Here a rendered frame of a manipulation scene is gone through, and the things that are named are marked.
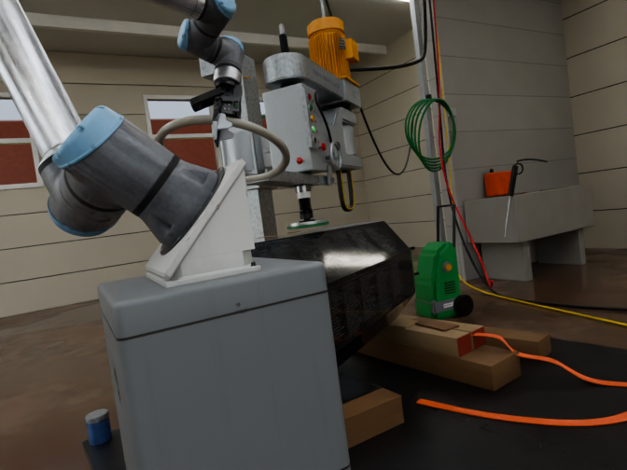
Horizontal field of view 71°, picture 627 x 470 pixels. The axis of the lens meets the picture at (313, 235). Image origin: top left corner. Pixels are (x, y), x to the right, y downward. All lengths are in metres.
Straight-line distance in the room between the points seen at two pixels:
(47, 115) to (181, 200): 0.39
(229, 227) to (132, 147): 0.24
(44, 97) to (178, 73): 7.57
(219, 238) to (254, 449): 0.39
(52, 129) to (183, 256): 0.45
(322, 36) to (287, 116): 0.88
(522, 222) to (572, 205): 0.84
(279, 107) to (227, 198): 1.40
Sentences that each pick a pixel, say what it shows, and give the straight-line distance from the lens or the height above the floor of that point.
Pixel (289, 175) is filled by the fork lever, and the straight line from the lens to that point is 1.99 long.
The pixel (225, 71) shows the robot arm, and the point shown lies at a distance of 1.53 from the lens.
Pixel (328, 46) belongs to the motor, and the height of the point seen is 1.95.
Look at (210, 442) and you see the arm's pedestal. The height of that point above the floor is 0.58.
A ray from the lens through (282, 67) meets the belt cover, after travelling 2.23.
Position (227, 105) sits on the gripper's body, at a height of 1.32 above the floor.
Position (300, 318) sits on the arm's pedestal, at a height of 0.75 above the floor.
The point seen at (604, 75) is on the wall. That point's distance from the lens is 6.71.
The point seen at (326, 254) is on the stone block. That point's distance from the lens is 2.08.
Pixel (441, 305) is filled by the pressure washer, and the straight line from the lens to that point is 3.51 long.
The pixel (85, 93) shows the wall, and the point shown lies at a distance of 8.32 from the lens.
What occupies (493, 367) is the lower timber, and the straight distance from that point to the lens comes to 2.28.
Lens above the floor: 0.95
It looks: 3 degrees down
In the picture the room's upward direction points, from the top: 7 degrees counter-clockwise
